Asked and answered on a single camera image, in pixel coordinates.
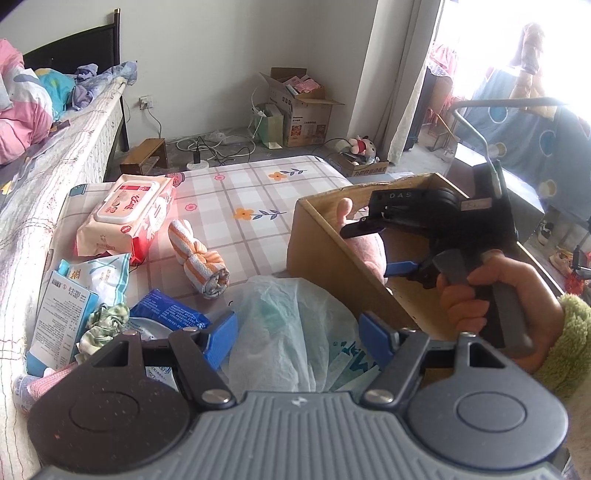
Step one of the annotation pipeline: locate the small plush doll on floor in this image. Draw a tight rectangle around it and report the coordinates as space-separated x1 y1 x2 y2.
348 136 377 160

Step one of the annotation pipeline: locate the orange striped rolled towel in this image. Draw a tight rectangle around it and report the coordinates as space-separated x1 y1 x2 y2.
168 219 229 299

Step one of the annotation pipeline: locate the pink grey duvet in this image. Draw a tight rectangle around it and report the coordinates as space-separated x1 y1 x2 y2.
1 39 53 165

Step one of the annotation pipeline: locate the green patterned scrunchie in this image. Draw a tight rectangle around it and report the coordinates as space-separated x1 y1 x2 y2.
77 303 130 357

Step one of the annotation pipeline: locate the blue tissue package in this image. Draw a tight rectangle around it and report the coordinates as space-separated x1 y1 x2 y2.
129 289 211 340

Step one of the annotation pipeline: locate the cotton swab bag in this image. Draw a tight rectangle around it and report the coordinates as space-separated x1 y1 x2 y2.
57 253 130 306

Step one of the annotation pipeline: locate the white mattress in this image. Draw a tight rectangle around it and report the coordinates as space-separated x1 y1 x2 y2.
1 77 127 479

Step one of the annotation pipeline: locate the pink wet wipes pack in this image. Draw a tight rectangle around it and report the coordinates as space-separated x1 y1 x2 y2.
75 174 175 265

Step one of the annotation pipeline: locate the white blue paper box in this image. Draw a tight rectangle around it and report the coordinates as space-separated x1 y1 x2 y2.
26 271 98 377

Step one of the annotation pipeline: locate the small white bottle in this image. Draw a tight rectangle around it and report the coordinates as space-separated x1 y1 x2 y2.
12 375 41 414

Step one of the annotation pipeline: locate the person right hand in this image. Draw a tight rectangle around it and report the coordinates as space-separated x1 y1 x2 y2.
437 250 565 374

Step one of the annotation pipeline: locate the wall power socket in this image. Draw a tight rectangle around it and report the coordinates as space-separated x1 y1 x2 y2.
138 95 153 110

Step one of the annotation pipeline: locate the open cardboard box by wall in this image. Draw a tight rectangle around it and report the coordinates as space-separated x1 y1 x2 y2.
263 67 342 148

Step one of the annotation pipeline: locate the green fuzzy sleeve forearm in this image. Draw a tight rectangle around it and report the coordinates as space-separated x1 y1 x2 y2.
534 294 590 400

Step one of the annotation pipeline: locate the green paper bag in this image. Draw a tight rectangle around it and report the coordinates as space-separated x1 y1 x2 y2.
256 103 283 150

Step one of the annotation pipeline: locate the brown cardboard box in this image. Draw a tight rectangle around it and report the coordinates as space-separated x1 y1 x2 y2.
287 171 564 355

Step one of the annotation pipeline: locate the pink round plush toy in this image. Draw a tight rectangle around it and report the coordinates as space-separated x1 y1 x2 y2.
335 198 387 285

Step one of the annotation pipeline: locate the blue hanging blanket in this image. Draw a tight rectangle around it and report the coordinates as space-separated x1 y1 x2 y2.
464 88 590 220

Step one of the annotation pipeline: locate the pink knitted cloth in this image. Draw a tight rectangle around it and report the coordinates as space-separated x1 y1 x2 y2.
26 362 78 402

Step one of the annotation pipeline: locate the large white plastic bag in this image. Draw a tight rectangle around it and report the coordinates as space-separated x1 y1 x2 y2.
221 276 381 398

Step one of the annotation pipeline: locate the small wooden stool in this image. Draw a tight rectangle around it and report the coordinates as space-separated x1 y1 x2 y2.
119 138 168 175

